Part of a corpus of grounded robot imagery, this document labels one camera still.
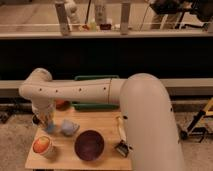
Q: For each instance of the green plastic tray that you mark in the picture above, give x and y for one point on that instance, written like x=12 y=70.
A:
x=93 y=106

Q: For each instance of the small metal cup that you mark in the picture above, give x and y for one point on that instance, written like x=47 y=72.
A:
x=35 y=120

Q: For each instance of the purple bowl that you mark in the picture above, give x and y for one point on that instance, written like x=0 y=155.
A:
x=89 y=145

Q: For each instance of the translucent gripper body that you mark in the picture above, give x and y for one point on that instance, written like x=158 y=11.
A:
x=45 y=118

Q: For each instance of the black camera tripod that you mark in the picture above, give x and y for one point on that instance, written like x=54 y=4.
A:
x=201 y=125

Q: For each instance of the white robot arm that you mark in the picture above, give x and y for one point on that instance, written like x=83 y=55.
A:
x=149 y=120

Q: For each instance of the orange bowl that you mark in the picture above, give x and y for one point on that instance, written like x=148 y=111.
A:
x=62 y=105

